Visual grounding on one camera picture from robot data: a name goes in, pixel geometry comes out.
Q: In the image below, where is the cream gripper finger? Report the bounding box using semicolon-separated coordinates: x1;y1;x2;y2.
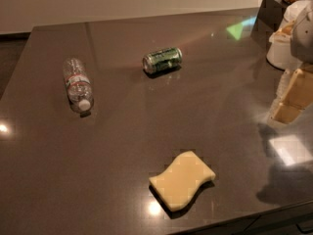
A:
269;69;313;124

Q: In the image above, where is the green soda can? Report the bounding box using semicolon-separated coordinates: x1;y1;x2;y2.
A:
142;47;182;74

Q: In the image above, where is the dark box with snacks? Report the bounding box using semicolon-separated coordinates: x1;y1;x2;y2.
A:
251;0;289;37

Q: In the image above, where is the yellow sponge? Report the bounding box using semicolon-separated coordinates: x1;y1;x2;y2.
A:
149;151;216;212

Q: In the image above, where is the clear plastic water bottle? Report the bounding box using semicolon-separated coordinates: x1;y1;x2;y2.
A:
63;57;94;114

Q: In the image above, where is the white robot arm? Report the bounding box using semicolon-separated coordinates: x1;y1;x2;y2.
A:
266;0;313;124

